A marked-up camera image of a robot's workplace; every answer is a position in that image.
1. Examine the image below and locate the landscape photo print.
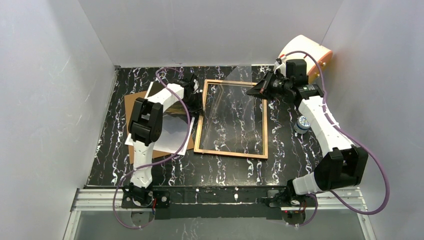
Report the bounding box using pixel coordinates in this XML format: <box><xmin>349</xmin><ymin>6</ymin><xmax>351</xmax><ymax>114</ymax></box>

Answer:
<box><xmin>124</xmin><ymin>82</ymin><xmax>188</xmax><ymax>159</ymax></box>

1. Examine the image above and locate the wooden picture frame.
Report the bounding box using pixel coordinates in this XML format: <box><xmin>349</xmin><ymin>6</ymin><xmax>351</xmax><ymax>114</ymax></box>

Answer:
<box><xmin>194</xmin><ymin>82</ymin><xmax>269</xmax><ymax>160</ymax></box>

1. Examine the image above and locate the brown backing board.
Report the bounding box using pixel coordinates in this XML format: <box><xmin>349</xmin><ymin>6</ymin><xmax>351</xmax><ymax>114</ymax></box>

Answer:
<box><xmin>124</xmin><ymin>91</ymin><xmax>188</xmax><ymax>159</ymax></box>

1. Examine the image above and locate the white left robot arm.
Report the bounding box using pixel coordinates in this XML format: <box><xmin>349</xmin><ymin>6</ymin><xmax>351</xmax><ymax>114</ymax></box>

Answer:
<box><xmin>128</xmin><ymin>74</ymin><xmax>203</xmax><ymax>189</ymax></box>

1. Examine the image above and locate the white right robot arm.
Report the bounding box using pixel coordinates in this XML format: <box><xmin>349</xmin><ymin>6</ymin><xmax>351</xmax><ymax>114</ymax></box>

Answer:
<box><xmin>246</xmin><ymin>59</ymin><xmax>369</xmax><ymax>197</ymax></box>

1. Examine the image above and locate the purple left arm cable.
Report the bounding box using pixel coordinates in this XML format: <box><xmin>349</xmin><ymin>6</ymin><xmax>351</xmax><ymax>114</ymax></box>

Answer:
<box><xmin>112</xmin><ymin>67</ymin><xmax>192</xmax><ymax>230</ymax></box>

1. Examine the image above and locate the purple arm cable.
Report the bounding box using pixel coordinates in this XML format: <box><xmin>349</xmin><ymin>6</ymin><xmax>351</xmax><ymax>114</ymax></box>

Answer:
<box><xmin>279</xmin><ymin>50</ymin><xmax>391</xmax><ymax>227</ymax></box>
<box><xmin>112</xmin><ymin>67</ymin><xmax>192</xmax><ymax>230</ymax></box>

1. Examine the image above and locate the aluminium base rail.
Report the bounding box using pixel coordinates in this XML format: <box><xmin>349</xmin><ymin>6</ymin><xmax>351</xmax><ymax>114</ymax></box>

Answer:
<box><xmin>64</xmin><ymin>186</ymin><xmax>376</xmax><ymax>240</ymax></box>

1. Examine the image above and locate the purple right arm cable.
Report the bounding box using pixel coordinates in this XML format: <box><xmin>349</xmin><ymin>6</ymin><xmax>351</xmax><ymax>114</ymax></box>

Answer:
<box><xmin>279</xmin><ymin>50</ymin><xmax>391</xmax><ymax>227</ymax></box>

